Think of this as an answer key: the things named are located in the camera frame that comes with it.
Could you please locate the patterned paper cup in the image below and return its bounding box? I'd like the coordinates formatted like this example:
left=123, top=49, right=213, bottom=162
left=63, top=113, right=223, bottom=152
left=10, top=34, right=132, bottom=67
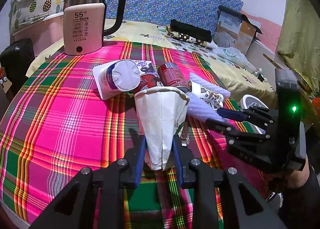
left=188, top=81, right=224, bottom=111

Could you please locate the white paper bag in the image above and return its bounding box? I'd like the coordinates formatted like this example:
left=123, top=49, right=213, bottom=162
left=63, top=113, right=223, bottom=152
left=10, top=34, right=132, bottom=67
left=135, top=86, right=190, bottom=170

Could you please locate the white yogurt cup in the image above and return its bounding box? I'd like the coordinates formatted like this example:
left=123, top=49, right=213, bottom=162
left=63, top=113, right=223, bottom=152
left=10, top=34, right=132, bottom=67
left=93, top=59, right=140, bottom=100

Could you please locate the brown snack wrapper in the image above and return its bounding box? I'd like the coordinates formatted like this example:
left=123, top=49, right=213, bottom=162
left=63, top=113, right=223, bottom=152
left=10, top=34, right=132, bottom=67
left=180, top=116, right=190, bottom=147

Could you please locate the white trash bin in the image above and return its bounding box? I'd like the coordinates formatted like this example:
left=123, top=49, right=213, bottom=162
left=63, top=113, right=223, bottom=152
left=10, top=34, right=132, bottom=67
left=240, top=94, right=270, bottom=135

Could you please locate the right hand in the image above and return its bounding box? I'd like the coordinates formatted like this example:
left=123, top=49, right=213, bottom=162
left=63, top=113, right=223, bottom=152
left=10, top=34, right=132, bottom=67
left=283, top=157, right=310, bottom=191

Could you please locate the white foam fruit net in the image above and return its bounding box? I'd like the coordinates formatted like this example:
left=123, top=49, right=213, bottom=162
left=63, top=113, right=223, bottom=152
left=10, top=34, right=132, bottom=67
left=187, top=73, right=231, bottom=123

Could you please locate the yellow pineapple bedsheet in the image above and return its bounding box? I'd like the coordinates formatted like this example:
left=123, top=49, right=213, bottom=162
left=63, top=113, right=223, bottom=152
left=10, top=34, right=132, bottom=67
left=26, top=19, right=278, bottom=102

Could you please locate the white plastic bag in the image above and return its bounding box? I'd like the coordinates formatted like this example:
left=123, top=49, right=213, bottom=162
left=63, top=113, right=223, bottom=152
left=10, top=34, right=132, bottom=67
left=213, top=47, right=248, bottom=68

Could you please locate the red beverage can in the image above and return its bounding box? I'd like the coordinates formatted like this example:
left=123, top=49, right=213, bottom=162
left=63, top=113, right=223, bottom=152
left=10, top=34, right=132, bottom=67
left=157, top=62, right=190, bottom=93

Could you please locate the clear jelly cup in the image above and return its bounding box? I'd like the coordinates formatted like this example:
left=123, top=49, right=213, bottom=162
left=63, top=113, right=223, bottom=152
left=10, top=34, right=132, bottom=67
left=132, top=74, right=163, bottom=94

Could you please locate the pink plaid tablecloth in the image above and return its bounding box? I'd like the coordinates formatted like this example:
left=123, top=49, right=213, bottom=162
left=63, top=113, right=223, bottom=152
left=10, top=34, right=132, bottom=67
left=1, top=41, right=269, bottom=228

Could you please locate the open cardboard box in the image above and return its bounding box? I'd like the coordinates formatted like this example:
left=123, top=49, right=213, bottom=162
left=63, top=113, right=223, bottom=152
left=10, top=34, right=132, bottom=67
left=213, top=5, right=262, bottom=55

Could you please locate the white purple milk carton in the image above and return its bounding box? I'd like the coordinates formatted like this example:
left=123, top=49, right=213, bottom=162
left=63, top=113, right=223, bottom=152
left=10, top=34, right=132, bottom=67
left=134, top=60, right=159, bottom=77

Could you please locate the polka dot cloth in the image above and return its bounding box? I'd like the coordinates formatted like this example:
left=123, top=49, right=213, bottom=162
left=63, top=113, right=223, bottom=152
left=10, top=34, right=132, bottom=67
left=165, top=25, right=208, bottom=46

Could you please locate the black folded clothing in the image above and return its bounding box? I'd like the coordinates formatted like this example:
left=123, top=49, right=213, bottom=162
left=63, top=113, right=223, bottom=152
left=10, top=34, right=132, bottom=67
left=170, top=20, right=212, bottom=43

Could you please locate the green curtain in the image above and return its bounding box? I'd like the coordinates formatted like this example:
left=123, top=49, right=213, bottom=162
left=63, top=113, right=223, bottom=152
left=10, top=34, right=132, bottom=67
left=276, top=0, right=320, bottom=92

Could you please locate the pink electric kettle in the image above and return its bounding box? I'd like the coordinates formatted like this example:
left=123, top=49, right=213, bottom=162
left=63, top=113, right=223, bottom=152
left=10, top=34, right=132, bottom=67
left=63, top=0, right=126, bottom=56

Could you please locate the pink storage box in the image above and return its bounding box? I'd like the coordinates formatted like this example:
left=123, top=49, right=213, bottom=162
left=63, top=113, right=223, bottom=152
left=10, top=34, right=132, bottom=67
left=13, top=12, right=63, bottom=57

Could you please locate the black suitcase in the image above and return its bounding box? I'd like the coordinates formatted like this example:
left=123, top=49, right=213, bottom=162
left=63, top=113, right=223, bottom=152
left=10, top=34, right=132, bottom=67
left=1, top=38, right=35, bottom=95

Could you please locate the pineapple print bedding bundle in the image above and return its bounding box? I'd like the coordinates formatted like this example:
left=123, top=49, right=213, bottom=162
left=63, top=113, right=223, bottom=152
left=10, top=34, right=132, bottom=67
left=10, top=0, right=64, bottom=35

